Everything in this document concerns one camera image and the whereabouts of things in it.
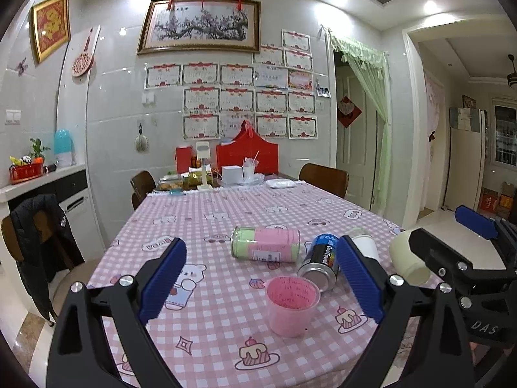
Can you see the brown chair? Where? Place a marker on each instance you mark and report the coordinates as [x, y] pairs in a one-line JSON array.
[[332, 180], [142, 184]]

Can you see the pink green glass jar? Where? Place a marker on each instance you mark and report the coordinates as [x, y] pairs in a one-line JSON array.
[[266, 244]]

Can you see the pink plastic cup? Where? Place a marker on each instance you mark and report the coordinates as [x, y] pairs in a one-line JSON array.
[[291, 302]]

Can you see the white interior door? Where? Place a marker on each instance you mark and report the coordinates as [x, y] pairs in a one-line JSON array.
[[356, 146]]

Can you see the red planter with plant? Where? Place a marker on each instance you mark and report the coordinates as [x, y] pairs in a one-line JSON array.
[[30, 166]]

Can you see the brown chair left far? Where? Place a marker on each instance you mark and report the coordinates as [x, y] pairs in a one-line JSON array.
[[142, 184]]

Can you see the blue white humidifier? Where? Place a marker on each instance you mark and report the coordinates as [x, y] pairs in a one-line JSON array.
[[64, 150]]

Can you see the black CoolTowel can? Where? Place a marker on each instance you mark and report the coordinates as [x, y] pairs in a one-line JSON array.
[[320, 265]]

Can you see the plum blossom framed painting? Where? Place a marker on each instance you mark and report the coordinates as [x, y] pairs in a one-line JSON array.
[[204, 25]]

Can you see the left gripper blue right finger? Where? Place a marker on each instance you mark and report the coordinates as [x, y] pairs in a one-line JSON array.
[[365, 277]]

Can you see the red diamond door decoration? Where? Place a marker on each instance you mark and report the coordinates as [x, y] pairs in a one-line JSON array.
[[347, 112]]

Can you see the small white desk lamp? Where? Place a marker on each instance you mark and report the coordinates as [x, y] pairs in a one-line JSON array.
[[203, 155]]

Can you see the green door curtain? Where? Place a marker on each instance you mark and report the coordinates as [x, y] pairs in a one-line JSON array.
[[371, 69]]

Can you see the white box on table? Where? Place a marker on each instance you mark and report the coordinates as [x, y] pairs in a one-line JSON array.
[[232, 175]]

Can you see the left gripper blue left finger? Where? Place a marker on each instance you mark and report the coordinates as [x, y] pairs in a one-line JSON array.
[[157, 277]]

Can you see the white paper cup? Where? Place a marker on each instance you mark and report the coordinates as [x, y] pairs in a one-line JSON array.
[[365, 243]]

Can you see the brown chair right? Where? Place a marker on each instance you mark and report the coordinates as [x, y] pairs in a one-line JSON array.
[[332, 180]]

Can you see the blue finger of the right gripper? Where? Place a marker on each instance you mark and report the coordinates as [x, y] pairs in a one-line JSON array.
[[435, 253], [475, 222]]

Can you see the chair with black jacket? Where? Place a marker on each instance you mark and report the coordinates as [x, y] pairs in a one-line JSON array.
[[39, 238]]

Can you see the white refrigerator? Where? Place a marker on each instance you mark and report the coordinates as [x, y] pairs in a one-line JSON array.
[[466, 160]]

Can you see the cream yellow cup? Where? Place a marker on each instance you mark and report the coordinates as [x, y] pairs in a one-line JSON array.
[[406, 264]]

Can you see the gold framed red picture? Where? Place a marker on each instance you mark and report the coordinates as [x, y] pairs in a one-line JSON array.
[[50, 27]]

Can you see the red gift bag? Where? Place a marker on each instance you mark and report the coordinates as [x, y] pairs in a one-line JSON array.
[[248, 144]]

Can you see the round red wall ornament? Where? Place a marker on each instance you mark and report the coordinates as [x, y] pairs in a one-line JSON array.
[[84, 60]]

